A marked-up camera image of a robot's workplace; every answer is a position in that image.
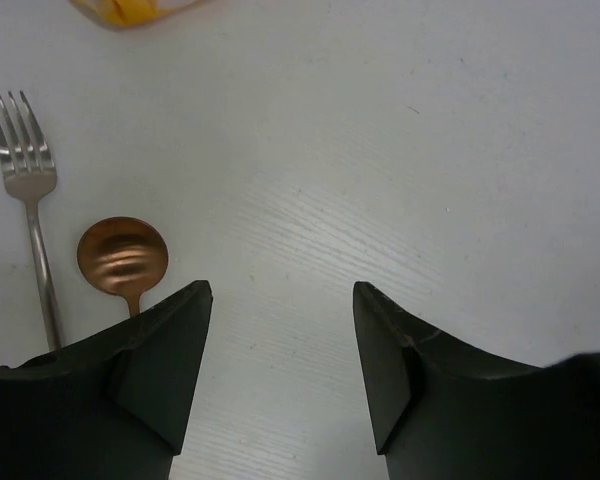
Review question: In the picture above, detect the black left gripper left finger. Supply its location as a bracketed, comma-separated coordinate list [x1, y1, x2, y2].
[0, 280, 213, 479]

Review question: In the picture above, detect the silver metal fork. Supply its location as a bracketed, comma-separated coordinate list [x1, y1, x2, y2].
[0, 91, 63, 351]

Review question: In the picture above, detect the yellow white checkered cloth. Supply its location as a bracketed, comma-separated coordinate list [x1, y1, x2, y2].
[69, 0, 209, 31]

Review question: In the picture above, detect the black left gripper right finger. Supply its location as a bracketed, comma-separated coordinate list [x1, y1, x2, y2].
[353, 282, 600, 479]

